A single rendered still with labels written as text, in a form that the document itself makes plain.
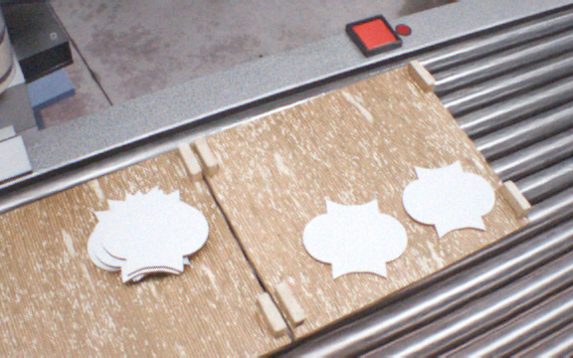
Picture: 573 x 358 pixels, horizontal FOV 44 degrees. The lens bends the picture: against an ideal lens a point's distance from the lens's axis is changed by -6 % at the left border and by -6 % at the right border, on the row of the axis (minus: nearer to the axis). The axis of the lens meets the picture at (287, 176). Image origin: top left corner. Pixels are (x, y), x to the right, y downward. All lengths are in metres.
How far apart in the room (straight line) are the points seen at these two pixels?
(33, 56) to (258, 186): 0.47
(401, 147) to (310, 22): 1.57
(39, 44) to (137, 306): 0.54
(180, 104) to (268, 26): 1.47
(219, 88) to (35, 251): 0.41
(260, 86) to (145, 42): 1.40
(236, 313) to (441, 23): 0.70
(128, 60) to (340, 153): 1.51
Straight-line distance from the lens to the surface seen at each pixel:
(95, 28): 2.69
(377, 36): 1.33
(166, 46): 2.59
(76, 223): 1.08
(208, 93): 1.23
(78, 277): 1.04
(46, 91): 1.33
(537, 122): 1.30
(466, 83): 1.33
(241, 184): 1.09
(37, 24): 1.37
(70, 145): 1.19
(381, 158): 1.15
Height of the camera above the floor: 1.85
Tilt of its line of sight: 55 degrees down
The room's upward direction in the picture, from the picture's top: 7 degrees clockwise
